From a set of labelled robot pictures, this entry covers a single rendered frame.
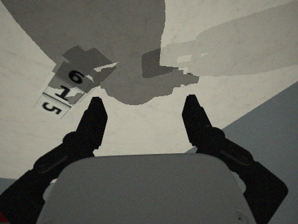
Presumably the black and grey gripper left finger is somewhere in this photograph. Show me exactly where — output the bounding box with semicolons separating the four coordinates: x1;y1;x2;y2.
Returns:
0;97;108;224

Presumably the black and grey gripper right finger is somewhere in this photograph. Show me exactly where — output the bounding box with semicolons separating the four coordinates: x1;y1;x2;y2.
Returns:
182;94;288;224

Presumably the white number cube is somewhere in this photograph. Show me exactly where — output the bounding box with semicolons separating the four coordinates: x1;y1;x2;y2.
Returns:
34;92;71;119
44;63;91;107

